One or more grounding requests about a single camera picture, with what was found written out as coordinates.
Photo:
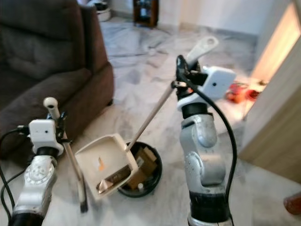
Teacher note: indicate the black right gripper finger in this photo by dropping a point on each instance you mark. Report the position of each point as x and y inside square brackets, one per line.
[181, 66]

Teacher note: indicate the black round trash bin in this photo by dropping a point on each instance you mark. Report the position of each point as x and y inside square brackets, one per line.
[158, 175]

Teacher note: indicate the red toy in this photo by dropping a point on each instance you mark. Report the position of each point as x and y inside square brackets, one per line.
[242, 93]

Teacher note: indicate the tall wooden cabinet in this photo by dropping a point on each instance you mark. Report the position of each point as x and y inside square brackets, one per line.
[277, 132]

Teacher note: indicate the brown cardboard piece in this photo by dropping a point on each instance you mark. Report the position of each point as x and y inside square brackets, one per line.
[146, 162]

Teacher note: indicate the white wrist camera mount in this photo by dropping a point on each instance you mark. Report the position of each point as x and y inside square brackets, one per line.
[44, 134]
[218, 82]

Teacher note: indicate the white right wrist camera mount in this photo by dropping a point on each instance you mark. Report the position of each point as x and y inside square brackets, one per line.
[218, 82]

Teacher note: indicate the reddish slipper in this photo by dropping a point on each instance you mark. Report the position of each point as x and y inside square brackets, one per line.
[292, 203]

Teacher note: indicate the small dark wooden shelf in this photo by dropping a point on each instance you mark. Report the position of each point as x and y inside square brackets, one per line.
[146, 13]

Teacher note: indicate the white round appliance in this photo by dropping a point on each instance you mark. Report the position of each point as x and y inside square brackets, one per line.
[101, 9]

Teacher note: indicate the dark brown fabric sofa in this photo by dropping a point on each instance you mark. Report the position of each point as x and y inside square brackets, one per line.
[47, 66]

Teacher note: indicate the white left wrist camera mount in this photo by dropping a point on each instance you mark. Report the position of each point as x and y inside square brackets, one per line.
[44, 134]

